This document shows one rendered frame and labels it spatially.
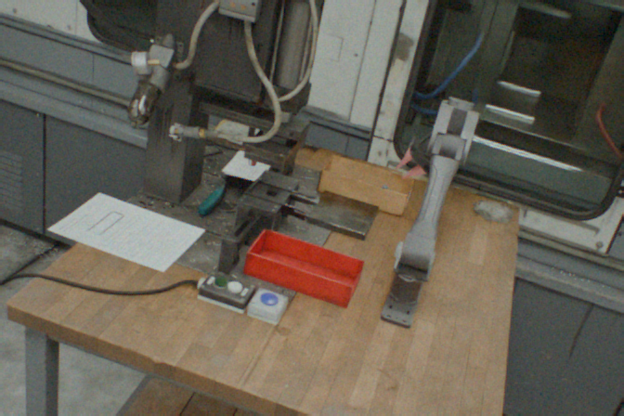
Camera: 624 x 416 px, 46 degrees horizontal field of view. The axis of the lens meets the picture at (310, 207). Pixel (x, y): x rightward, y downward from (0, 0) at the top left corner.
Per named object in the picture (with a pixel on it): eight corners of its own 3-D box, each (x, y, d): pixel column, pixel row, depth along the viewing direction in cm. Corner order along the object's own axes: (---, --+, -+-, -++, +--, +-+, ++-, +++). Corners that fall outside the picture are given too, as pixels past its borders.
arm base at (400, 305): (387, 291, 156) (419, 301, 155) (404, 246, 174) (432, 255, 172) (379, 319, 160) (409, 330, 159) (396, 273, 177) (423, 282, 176)
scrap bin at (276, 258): (346, 308, 162) (352, 287, 159) (242, 274, 166) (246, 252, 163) (359, 280, 172) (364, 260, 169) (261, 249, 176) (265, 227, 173)
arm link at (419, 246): (397, 264, 167) (436, 136, 174) (426, 273, 166) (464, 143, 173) (399, 259, 161) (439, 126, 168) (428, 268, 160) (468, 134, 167)
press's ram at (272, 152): (285, 182, 170) (307, 61, 156) (183, 150, 174) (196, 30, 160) (307, 154, 186) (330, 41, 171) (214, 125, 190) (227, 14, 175)
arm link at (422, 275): (399, 237, 166) (396, 249, 161) (437, 249, 164) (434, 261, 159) (393, 260, 169) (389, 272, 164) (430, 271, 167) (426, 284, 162)
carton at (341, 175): (400, 220, 203) (407, 195, 199) (316, 193, 207) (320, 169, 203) (408, 201, 214) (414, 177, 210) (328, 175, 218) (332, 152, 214)
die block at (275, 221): (270, 242, 179) (275, 216, 176) (232, 230, 181) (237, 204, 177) (294, 207, 196) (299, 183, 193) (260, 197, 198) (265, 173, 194)
